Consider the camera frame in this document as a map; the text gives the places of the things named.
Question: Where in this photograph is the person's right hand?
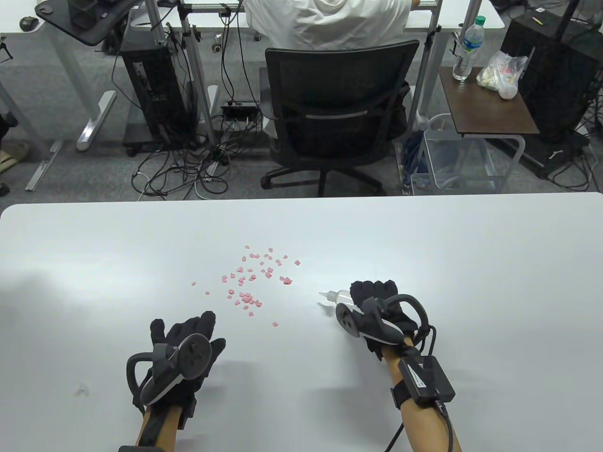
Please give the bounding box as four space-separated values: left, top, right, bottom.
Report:
350 280 420 362

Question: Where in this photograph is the person's left hand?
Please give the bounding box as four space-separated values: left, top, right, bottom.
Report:
133 311 227 420

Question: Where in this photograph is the clear conical bottle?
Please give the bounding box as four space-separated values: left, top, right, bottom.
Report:
318 290 354 307

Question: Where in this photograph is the pile of pink paper scraps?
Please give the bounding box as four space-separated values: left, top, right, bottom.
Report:
191 245 302 327

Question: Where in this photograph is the person's left forearm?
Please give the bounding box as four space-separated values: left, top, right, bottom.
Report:
136 405 184 452

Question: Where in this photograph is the person's right forearm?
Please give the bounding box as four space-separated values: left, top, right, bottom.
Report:
381 334 464 452

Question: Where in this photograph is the clear water bottle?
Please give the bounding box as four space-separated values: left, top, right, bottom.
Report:
452 16 486 83

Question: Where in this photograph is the grey black hand controller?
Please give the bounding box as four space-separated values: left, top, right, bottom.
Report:
126 333 212 405
335 294 430 344

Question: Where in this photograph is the clear plastic bin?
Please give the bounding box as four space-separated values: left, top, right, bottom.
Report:
411 128 500 194

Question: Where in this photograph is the black mesh office chair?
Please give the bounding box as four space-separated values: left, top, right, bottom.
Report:
259 40 421 197

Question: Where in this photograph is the brown side table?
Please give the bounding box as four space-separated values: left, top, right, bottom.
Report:
439 67 540 191

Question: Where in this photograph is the black power strip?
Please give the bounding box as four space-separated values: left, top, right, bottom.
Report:
221 101 261 124

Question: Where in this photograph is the tan slipper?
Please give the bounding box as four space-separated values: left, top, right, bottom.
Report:
0 144 30 174

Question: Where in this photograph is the white plastic bag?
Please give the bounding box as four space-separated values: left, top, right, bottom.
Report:
476 51 528 100

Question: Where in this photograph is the black perforated computer tower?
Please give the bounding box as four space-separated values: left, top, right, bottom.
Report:
500 10 603 146

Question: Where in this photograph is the black wrist strap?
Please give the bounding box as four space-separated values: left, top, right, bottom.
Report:
390 385 417 409

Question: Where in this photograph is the blue cable bundle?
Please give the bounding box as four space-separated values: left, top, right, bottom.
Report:
400 132 427 194

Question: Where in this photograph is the black thin cable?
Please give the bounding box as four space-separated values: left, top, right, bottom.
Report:
386 421 406 452

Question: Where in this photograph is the black camera cable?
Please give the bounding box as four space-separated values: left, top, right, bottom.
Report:
436 400 456 452

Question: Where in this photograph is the tangle of black cables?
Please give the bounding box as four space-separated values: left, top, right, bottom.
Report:
132 137 236 198

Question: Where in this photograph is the aluminium frame post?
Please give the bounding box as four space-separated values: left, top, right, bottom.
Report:
178 0 218 147
406 0 443 136

